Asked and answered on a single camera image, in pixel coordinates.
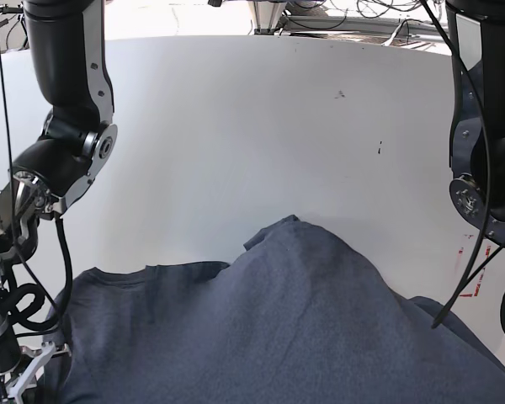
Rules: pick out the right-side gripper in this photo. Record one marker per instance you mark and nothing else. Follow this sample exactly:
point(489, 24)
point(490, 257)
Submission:
point(20, 365)

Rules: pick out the dark blue T-shirt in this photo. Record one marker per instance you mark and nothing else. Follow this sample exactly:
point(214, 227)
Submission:
point(299, 317)

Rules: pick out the right-side robot arm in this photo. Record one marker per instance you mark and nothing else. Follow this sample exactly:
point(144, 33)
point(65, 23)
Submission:
point(66, 39)

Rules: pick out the left-side robot arm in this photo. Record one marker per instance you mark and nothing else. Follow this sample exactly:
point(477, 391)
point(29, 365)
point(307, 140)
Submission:
point(477, 134)

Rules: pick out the red tape rectangle marking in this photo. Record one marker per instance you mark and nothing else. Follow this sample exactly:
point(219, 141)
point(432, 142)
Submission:
point(467, 243)

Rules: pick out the metal frame post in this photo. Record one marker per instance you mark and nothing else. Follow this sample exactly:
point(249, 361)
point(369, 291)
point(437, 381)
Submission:
point(266, 16)

